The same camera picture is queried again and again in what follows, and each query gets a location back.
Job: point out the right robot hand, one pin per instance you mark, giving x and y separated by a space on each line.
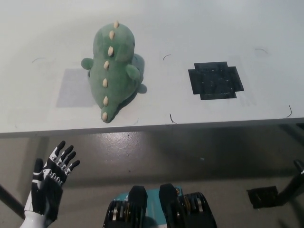
299 165

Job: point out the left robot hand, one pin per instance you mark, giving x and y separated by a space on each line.
47 187

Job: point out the green plush dinosaur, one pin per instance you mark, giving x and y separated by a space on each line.
114 71

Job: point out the grey tape square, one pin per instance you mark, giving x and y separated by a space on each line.
73 89

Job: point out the black tape cross patch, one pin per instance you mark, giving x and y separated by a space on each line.
216 80

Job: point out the black and teal robot torso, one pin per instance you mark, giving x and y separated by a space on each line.
166 211

